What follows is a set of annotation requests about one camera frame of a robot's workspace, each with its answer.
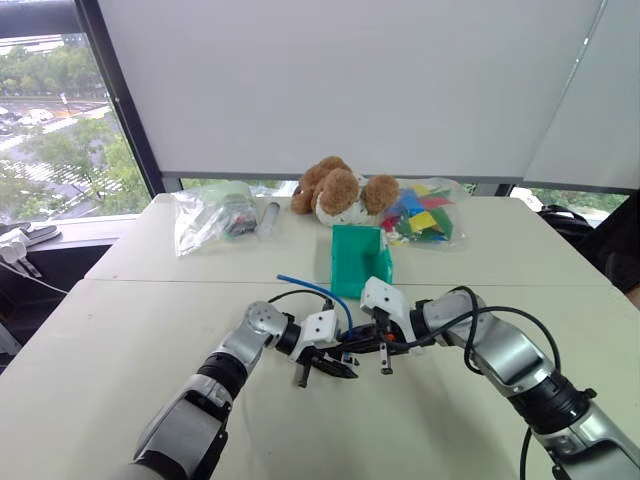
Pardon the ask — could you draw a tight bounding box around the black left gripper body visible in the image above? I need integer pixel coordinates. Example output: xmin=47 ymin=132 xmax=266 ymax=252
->
xmin=290 ymin=341 xmax=342 ymax=370

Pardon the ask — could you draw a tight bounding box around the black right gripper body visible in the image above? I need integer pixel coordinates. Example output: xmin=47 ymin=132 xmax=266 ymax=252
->
xmin=366 ymin=307 xmax=403 ymax=354

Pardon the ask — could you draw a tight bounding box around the blue cable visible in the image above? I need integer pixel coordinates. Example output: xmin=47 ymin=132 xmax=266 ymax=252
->
xmin=276 ymin=272 xmax=369 ymax=342

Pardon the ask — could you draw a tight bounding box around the green plastic bin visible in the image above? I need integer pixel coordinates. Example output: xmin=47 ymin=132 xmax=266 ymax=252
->
xmin=329 ymin=224 xmax=395 ymax=301

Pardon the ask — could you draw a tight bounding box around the bag of coloured blocks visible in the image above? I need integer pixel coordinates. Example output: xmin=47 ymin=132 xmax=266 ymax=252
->
xmin=378 ymin=176 xmax=472 ymax=252

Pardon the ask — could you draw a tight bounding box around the grey plastic tube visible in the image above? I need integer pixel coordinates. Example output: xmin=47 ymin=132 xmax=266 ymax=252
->
xmin=256 ymin=199 xmax=282 ymax=241

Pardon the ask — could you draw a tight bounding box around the brown teddy bear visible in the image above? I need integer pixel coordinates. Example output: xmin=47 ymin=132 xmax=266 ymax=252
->
xmin=290 ymin=155 xmax=402 ymax=229

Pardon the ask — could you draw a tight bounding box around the clear bag of small parts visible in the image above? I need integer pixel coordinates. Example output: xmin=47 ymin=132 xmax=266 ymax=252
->
xmin=171 ymin=181 xmax=259 ymax=258

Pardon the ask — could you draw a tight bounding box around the black backpack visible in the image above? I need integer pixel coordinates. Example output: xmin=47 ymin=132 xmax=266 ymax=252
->
xmin=536 ymin=203 xmax=597 ymax=242

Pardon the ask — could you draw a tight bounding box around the person in black clothes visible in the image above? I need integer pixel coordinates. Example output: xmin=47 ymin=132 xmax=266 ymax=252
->
xmin=573 ymin=188 xmax=640 ymax=307

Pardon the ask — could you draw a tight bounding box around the large white roller blind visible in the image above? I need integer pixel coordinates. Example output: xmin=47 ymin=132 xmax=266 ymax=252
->
xmin=95 ymin=0 xmax=607 ymax=181

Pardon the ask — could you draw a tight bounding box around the dark flat object on sill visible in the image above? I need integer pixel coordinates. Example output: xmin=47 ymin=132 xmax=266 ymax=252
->
xmin=18 ymin=223 xmax=63 ymax=245

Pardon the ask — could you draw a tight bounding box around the narrow white roller blind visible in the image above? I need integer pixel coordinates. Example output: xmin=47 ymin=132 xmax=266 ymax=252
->
xmin=521 ymin=0 xmax=640 ymax=191

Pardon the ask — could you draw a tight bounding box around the white device on sill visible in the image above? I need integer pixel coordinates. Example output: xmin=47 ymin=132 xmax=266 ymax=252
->
xmin=0 ymin=232 xmax=43 ymax=279

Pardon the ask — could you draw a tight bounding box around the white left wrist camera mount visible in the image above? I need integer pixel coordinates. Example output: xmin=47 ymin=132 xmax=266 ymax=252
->
xmin=298 ymin=310 xmax=339 ymax=362

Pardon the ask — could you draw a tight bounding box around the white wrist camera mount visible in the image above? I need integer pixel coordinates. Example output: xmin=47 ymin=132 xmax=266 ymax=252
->
xmin=298 ymin=310 xmax=339 ymax=362
xmin=359 ymin=275 xmax=426 ymax=357

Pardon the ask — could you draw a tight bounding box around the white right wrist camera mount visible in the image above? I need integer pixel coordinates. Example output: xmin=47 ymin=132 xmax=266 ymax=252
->
xmin=359 ymin=275 xmax=426 ymax=357

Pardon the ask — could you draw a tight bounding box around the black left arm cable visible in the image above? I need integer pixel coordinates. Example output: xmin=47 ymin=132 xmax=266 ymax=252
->
xmin=266 ymin=291 xmax=337 ymax=313

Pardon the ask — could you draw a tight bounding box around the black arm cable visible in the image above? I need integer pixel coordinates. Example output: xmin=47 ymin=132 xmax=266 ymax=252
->
xmin=266 ymin=291 xmax=337 ymax=313
xmin=388 ymin=285 xmax=562 ymax=480

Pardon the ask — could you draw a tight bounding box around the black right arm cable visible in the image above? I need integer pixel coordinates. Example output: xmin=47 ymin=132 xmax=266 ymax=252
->
xmin=388 ymin=285 xmax=562 ymax=480

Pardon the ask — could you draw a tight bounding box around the thin white cable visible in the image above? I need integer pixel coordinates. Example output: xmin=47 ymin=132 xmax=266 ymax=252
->
xmin=0 ymin=260 xmax=70 ymax=297

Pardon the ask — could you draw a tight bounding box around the black window frame post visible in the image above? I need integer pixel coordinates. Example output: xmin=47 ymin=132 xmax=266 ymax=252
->
xmin=73 ymin=0 xmax=167 ymax=197

